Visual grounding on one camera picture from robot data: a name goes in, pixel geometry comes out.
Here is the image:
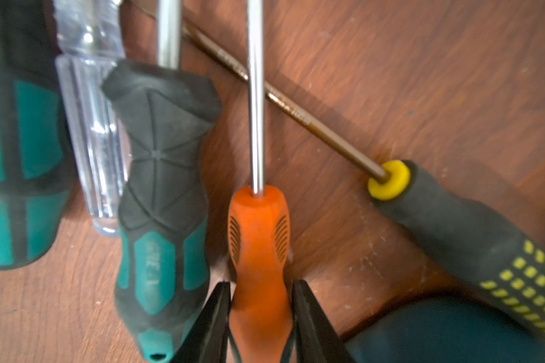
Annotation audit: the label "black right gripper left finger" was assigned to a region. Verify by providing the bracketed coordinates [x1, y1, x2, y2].
[171, 281, 231, 363]

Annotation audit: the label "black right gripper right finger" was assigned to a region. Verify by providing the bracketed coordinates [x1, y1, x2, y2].
[292, 279, 354, 363]

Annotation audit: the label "orange screwdriver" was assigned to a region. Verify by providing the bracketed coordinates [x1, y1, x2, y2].
[228, 1, 294, 362]

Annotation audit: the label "black yellow screwdriver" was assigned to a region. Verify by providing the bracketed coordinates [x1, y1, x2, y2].
[131, 0, 545, 344]

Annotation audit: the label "large green black screwdriver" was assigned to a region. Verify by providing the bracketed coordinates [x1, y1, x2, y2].
[0, 1, 77, 270]

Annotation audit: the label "teal storage tray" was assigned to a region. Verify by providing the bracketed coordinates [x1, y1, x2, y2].
[345, 297, 545, 362]

